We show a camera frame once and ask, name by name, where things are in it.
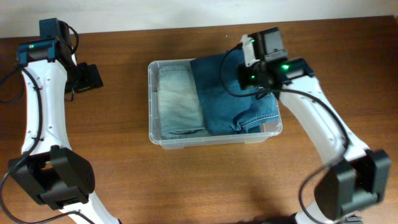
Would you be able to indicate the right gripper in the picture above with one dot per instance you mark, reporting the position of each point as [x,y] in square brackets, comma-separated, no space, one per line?
[244,73]

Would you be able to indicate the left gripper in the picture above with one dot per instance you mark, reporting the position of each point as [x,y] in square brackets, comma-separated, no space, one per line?
[92,76]

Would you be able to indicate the dark blue jeans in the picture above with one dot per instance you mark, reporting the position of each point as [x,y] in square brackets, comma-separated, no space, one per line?
[215,78]

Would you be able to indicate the light blue jeans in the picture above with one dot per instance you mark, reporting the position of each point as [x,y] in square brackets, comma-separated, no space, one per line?
[179,108]

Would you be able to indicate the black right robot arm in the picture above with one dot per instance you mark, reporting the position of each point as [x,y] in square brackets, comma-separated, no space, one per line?
[355,177]

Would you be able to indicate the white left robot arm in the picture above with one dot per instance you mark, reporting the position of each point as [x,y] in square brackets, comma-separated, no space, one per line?
[48,170]

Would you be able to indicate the clear plastic storage bin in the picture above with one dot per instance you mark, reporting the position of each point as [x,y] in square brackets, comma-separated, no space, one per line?
[268,129]

